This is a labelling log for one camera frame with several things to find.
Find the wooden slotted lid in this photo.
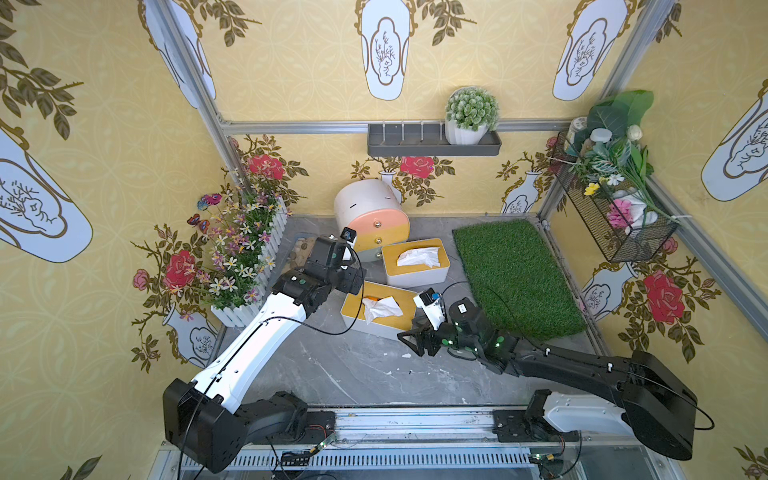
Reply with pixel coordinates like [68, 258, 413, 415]
[340, 280, 421, 331]
[382, 238, 450, 276]

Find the white plastic box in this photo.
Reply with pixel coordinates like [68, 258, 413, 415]
[382, 238, 450, 288]
[339, 280, 421, 342]

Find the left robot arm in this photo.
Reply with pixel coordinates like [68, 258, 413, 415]
[162, 227, 366, 473]

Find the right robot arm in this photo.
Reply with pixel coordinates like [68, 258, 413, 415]
[397, 298, 697, 461]

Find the wooden tray with stones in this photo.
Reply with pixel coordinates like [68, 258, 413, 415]
[281, 233, 317, 273]

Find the green artificial grass mat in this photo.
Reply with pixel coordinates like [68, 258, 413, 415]
[453, 220, 586, 341]

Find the round pastel drawer cabinet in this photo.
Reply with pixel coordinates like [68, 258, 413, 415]
[334, 179, 410, 262]

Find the white fence flower planter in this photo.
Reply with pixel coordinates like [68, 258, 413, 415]
[183, 189, 289, 328]

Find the potted green succulent plant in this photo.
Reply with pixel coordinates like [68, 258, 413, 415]
[445, 86, 500, 145]

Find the artificial flower bouquet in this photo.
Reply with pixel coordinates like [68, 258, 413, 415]
[565, 90, 681, 235]

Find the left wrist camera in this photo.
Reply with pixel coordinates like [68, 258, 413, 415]
[340, 227, 357, 262]

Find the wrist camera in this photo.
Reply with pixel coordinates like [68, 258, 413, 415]
[340, 227, 357, 262]
[414, 287, 446, 331]

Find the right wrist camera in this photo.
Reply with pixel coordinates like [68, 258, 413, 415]
[414, 287, 446, 331]

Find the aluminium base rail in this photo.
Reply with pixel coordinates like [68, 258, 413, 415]
[149, 406, 685, 480]

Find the grey wall shelf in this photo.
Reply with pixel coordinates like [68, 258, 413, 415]
[367, 122, 502, 157]

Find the black wire wall basket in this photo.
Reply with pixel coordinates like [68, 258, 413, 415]
[551, 130, 679, 263]

